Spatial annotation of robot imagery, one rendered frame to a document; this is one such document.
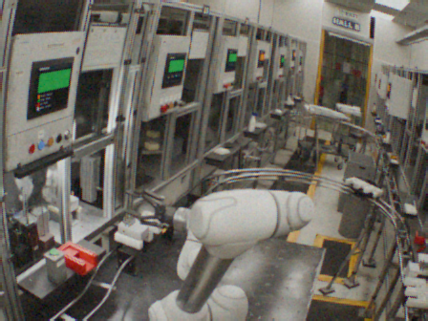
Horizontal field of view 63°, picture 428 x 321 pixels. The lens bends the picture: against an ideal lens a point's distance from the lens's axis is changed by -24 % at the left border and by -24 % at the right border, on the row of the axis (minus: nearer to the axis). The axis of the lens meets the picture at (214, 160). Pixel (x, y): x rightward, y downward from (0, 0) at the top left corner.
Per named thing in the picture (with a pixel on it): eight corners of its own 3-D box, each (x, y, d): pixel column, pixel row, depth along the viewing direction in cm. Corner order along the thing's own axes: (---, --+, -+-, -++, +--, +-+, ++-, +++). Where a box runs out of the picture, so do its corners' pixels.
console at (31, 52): (11, 174, 118) (21, 34, 104) (-29, 156, 125) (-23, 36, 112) (74, 146, 156) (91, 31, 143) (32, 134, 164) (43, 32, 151)
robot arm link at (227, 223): (203, 336, 154) (153, 341, 144) (192, 307, 164) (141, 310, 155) (290, 220, 106) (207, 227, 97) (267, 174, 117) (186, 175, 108)
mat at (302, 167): (282, 271, 356) (283, 270, 355) (218, 257, 372) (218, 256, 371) (331, 140, 893) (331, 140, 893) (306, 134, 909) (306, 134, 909)
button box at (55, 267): (57, 284, 139) (54, 260, 135) (43, 276, 141) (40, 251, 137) (68, 276, 146) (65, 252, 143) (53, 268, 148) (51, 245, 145)
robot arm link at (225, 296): (248, 332, 158) (261, 296, 151) (208, 340, 150) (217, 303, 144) (232, 313, 172) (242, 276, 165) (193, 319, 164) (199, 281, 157)
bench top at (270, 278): (273, 407, 121) (275, 402, 120) (42, 318, 149) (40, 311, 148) (324, 253, 259) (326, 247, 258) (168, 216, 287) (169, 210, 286)
